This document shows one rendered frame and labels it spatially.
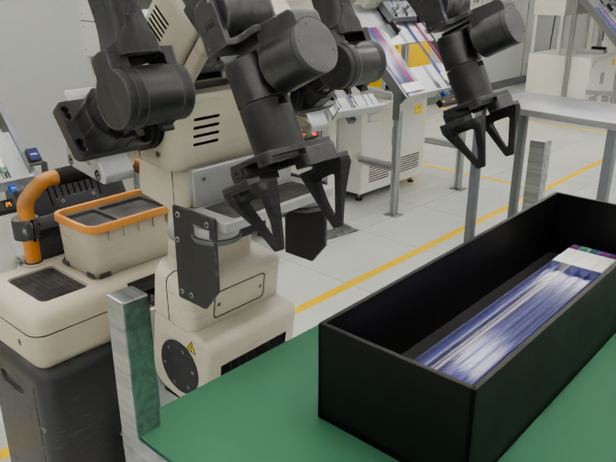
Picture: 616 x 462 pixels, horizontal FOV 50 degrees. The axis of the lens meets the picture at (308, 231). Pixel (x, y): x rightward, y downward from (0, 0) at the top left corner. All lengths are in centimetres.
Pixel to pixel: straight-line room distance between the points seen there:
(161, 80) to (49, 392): 72
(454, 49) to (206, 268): 50
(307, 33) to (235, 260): 63
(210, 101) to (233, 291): 35
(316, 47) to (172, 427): 41
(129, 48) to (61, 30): 385
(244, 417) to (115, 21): 50
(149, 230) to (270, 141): 76
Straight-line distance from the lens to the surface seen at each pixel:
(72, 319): 134
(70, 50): 476
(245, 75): 71
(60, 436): 144
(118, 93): 87
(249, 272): 121
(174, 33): 103
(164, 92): 88
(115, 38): 89
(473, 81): 105
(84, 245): 139
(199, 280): 106
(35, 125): 469
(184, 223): 105
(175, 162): 105
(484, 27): 103
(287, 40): 67
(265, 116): 71
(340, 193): 75
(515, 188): 387
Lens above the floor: 138
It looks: 21 degrees down
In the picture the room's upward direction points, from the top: straight up
